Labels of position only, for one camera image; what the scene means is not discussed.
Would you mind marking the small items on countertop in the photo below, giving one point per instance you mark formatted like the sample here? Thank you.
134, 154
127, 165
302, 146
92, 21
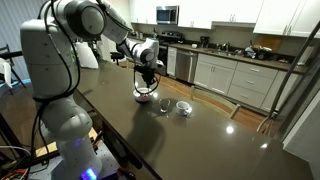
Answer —
283, 61

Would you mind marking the white vertical blinds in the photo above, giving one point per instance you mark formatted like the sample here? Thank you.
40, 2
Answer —
10, 20

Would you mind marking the white lower kitchen cabinets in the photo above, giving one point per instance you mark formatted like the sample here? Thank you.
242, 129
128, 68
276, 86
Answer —
253, 83

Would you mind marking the stainless steel microwave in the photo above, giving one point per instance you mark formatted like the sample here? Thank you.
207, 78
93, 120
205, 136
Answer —
166, 15

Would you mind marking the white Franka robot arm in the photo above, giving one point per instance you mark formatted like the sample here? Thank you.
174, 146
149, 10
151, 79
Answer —
43, 66

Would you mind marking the brown wooden board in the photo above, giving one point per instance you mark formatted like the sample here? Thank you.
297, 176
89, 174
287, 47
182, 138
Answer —
46, 149

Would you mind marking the light wooden chair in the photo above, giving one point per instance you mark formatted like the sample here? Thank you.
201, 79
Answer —
213, 95

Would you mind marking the black kitchen stove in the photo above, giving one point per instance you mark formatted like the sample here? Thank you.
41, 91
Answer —
171, 36

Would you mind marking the black metal stand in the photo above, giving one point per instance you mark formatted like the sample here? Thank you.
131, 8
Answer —
15, 55

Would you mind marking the perforated robot mounting plate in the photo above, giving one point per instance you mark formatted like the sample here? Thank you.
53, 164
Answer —
106, 160

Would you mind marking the stainless steel dishwasher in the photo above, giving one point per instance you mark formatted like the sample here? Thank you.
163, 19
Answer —
186, 66

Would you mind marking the white tapered bin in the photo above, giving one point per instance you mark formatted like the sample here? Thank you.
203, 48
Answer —
86, 56

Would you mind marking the wooden cutting board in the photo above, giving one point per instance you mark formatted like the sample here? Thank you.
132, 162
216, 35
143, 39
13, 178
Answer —
271, 41

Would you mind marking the dark kitchen countertop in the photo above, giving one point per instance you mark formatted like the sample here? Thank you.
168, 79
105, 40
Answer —
240, 59

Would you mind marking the white ceramic mug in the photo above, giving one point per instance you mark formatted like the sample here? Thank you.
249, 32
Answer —
182, 106

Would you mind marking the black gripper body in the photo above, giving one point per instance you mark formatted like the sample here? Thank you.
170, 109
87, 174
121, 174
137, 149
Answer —
146, 75

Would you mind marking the white ceramic bowl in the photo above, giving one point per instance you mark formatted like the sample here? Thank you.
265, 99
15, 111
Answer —
137, 95

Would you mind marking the dark clutter pile on countertop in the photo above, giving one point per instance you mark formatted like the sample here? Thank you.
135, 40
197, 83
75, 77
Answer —
258, 52

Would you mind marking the white upper kitchen cabinets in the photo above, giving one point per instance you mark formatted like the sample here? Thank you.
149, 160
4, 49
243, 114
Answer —
276, 16

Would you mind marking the black coffee maker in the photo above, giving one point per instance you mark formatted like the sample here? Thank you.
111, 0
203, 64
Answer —
204, 41

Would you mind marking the stainless steel refrigerator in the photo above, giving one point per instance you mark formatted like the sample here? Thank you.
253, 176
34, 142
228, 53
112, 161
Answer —
310, 100

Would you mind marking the nuts and dried fruit pile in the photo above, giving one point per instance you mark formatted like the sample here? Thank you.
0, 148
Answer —
143, 97

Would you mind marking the clear glass cup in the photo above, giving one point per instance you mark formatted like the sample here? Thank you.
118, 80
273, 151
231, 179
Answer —
164, 106

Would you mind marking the black office chair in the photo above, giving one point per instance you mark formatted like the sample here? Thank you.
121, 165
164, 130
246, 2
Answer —
117, 57

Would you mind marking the chrome sink faucet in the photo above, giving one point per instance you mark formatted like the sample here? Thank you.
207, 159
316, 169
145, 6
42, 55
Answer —
226, 46

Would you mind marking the white kitchen cabinets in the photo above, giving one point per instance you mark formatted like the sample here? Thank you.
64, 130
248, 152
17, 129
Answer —
253, 83
276, 16

